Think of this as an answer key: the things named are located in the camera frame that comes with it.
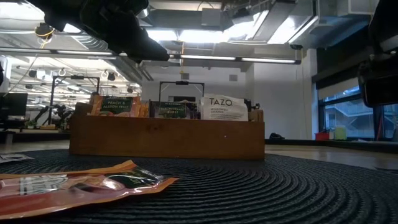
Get silver spiral air duct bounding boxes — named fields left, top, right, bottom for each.
left=62, top=30, right=154, bottom=82

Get grey ceiling box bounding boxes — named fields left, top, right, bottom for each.
left=201, top=7, right=222, bottom=27

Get rectangular metal air duct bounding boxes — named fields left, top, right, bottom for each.
left=251, top=0, right=320, bottom=44

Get wooden tea organizer box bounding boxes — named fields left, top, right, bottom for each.
left=68, top=101, right=266, bottom=161

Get yellow hanging cord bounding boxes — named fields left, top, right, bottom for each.
left=179, top=42, right=185, bottom=75

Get black monitor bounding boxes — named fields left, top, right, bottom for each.
left=0, top=92, right=29, bottom=118

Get background robot arms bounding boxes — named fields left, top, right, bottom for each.
left=30, top=104, right=75, bottom=131

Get black robot station frame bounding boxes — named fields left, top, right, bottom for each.
left=159, top=80, right=205, bottom=103
left=49, top=75, right=101, bottom=125

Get white Tazo tea packet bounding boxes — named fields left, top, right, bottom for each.
left=200, top=94, right=249, bottom=121

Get window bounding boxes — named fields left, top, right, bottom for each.
left=318, top=85, right=398, bottom=141

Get long ceiling light fixture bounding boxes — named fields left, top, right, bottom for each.
left=0, top=46, right=302, bottom=65

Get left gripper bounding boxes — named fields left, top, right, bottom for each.
left=27, top=0, right=170, bottom=62

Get round black ceiling device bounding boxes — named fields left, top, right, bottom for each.
left=34, top=22, right=55, bottom=40

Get green container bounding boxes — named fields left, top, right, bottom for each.
left=334, top=125, right=348, bottom=141

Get round dark woven placemat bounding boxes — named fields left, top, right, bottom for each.
left=0, top=149, right=398, bottom=224

